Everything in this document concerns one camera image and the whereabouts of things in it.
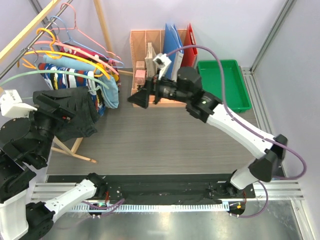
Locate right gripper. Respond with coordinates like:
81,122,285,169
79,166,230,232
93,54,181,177
127,68,190,110

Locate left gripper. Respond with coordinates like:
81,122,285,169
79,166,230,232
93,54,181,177
22,91,79,163

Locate colourful patterned trousers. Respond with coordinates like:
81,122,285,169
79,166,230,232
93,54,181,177
38,63,106,116

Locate black trousers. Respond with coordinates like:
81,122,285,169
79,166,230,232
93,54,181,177
32,86,100,142

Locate mint green hanger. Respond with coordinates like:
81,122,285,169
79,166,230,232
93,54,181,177
0,69,110,91

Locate yellow hanger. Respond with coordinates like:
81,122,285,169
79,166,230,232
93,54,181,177
23,50,111,80

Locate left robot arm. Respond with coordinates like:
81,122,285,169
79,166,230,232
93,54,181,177
0,87,108,240

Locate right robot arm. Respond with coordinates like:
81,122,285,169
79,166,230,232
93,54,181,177
127,67,288,198

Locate orange hanger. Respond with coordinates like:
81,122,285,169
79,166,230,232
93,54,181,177
16,27,64,69

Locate pink cube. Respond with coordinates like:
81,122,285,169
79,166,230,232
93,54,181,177
134,69,146,85

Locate tan cube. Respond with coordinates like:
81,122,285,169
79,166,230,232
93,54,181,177
135,60,146,70

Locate wooden clothes rack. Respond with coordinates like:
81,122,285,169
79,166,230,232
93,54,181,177
0,0,134,164

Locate wooden block book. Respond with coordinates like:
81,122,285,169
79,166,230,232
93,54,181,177
144,42,157,78

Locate peach desk organizer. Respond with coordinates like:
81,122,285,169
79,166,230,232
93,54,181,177
130,29,186,108

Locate red folder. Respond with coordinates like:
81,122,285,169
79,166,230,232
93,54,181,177
180,23,198,67

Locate blue folder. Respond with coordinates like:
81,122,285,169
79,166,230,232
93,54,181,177
163,23,184,81

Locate green plastic tray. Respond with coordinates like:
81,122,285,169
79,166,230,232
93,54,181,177
196,59,253,114

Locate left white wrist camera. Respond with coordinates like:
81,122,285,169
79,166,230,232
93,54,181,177
0,89,38,119

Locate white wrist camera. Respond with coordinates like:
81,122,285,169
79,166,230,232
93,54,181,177
152,53,172,80
0,89,38,119

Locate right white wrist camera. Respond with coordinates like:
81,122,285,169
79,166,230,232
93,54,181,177
152,53,172,80

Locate pink wire hanger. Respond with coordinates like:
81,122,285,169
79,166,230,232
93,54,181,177
59,2,116,59

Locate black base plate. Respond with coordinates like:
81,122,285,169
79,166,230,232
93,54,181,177
46,172,287,206

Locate metal rack rail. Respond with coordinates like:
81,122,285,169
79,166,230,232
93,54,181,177
0,0,61,79

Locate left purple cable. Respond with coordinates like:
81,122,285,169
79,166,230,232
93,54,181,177
82,197,126,216

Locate aluminium frame post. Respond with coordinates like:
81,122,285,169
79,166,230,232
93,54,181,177
250,0,297,73

